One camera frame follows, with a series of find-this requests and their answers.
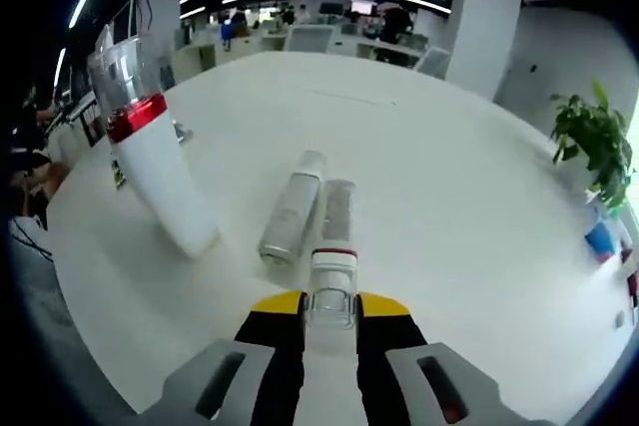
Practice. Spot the white office chair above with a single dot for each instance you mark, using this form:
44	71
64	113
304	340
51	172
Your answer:
433	62
309	39

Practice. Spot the blue white container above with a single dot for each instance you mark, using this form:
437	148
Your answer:
601	241

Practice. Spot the small clear-capped skincare bottle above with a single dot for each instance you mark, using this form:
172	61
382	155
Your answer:
333	271

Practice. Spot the white skincare bottle red collar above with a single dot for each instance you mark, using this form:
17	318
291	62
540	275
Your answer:
160	176

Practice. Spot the potted green plant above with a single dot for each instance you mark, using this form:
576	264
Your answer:
594	146

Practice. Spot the long ceiling light strip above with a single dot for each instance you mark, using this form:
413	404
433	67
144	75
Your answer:
81	4

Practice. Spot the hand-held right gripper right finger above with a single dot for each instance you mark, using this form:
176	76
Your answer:
389	361

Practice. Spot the green black packet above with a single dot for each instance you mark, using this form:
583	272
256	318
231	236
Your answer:
118	176

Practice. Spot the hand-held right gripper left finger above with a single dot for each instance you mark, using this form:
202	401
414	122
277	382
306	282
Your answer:
269	361

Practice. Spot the silver skincare bottle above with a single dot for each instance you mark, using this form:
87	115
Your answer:
292	211

